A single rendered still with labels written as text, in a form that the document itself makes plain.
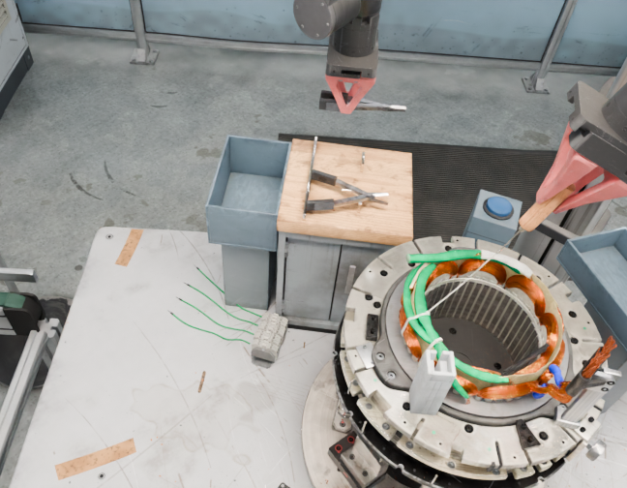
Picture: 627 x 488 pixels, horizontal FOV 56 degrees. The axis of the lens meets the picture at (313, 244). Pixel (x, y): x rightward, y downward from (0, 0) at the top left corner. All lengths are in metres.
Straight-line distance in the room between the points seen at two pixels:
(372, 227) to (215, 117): 1.99
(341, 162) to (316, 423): 0.42
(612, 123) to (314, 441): 0.65
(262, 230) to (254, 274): 0.14
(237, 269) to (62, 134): 1.88
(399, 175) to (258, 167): 0.24
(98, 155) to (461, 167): 1.55
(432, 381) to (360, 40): 0.43
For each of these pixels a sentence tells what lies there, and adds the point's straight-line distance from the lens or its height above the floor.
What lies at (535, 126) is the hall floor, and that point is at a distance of 3.09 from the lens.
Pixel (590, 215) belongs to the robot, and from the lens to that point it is 1.16.
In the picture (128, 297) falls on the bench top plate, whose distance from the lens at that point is 1.15.
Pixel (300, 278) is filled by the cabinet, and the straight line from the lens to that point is 0.98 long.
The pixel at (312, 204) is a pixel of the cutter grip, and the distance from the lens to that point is 0.85.
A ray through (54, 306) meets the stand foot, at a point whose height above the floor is 0.02.
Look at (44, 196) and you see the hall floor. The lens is 2.54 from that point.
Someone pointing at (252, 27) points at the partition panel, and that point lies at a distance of 3.03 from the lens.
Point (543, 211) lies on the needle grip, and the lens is 0.59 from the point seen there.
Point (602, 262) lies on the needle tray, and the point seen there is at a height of 1.03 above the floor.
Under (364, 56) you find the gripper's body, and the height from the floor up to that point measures 1.28.
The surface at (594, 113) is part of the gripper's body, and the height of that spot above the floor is 1.42.
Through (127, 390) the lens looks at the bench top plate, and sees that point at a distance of 1.05.
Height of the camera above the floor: 1.70
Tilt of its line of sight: 49 degrees down
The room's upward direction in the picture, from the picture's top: 6 degrees clockwise
